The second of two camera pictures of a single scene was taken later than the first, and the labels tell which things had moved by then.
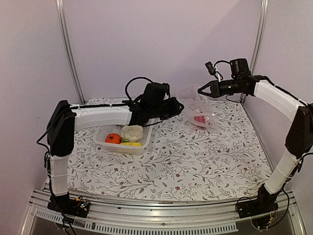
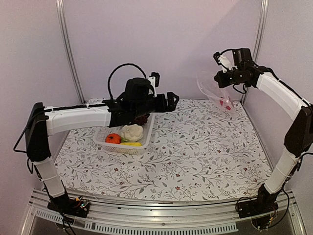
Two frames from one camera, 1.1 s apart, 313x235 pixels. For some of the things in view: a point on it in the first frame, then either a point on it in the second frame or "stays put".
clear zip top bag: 198,108 to 220,97
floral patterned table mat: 182,161 stays put
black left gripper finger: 180,107 to 172,98
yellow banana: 131,144 stays put
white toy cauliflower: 131,133 stays put
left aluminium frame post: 59,5 stays put
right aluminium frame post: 260,36 stays put
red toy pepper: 200,119 to 227,107
